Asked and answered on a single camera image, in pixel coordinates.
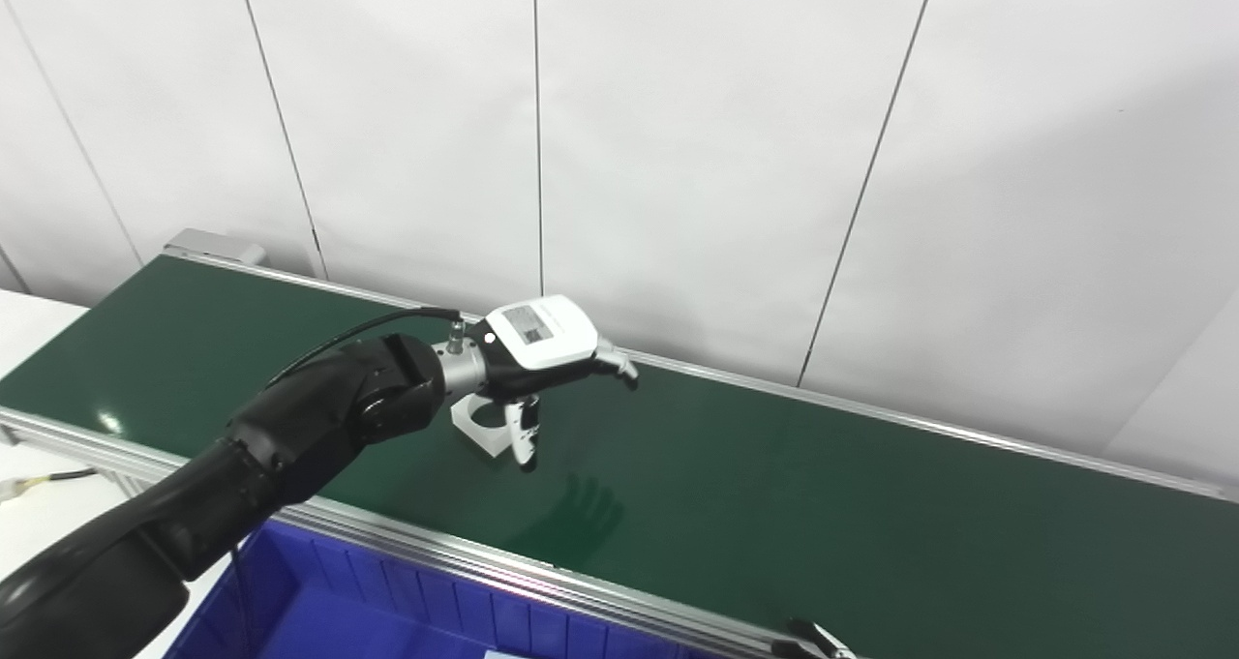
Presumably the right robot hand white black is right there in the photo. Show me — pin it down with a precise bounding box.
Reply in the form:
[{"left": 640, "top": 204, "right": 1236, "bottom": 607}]
[{"left": 772, "top": 617, "right": 859, "bottom": 659}]

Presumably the blue plastic bin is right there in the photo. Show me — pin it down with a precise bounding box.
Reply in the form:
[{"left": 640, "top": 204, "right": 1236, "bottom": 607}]
[{"left": 163, "top": 519, "right": 703, "bottom": 659}]

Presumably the white square part round hole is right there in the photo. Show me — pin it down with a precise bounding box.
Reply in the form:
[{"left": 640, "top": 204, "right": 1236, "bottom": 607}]
[{"left": 449, "top": 393, "right": 515, "bottom": 460}]

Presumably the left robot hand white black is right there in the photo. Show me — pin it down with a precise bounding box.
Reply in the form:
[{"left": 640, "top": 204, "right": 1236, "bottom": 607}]
[{"left": 472, "top": 294, "right": 641, "bottom": 474}]

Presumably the grey conveyor end housing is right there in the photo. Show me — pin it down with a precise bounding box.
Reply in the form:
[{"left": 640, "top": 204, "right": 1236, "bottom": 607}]
[{"left": 163, "top": 228, "right": 268, "bottom": 266}]

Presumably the green conveyor belt aluminium frame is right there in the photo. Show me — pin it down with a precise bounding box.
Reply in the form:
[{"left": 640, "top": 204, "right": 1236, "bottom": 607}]
[{"left": 0, "top": 228, "right": 1239, "bottom": 659}]

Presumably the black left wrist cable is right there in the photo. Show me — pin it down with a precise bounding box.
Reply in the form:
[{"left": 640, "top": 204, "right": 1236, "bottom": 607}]
[{"left": 264, "top": 307, "right": 467, "bottom": 390}]

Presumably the thin black cable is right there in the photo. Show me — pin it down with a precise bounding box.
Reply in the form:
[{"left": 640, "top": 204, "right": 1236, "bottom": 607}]
[{"left": 0, "top": 466, "right": 99, "bottom": 506}]

